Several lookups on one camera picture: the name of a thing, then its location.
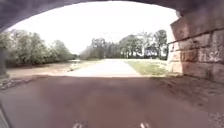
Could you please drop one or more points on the grey asphalt path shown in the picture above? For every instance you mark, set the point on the grey asphalt path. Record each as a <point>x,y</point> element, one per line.
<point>106,100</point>

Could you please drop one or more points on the grass field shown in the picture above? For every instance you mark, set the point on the grass field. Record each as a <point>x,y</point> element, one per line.
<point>146,68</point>

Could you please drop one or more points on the wood of trees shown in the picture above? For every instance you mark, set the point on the wood of trees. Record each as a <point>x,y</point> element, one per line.
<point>30,50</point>

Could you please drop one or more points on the robot's own part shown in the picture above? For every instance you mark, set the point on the robot's own part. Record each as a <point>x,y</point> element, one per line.
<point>144,125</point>

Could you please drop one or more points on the row of trees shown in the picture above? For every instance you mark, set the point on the row of trees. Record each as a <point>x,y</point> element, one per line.
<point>130,46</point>

